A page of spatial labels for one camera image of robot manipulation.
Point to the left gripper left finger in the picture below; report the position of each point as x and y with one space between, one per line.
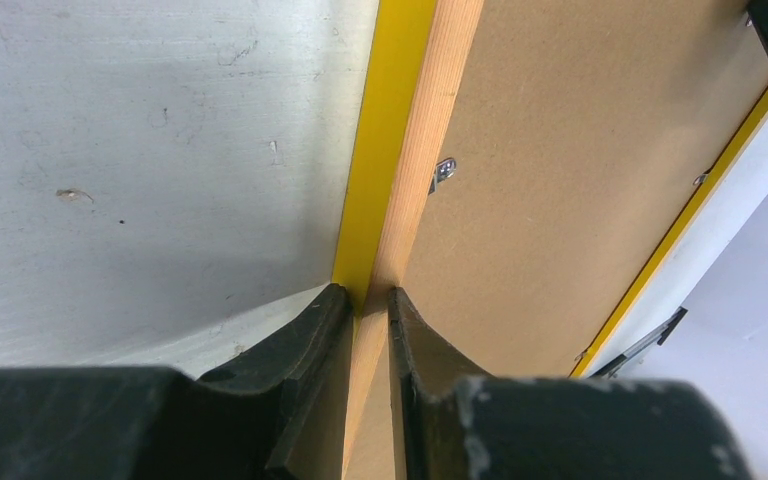
276 411

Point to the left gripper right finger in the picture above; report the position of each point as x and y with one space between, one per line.
454 420

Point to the brown cardboard backing board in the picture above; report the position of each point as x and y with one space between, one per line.
576 185

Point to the yellow picture frame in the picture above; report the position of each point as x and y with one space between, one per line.
390 166

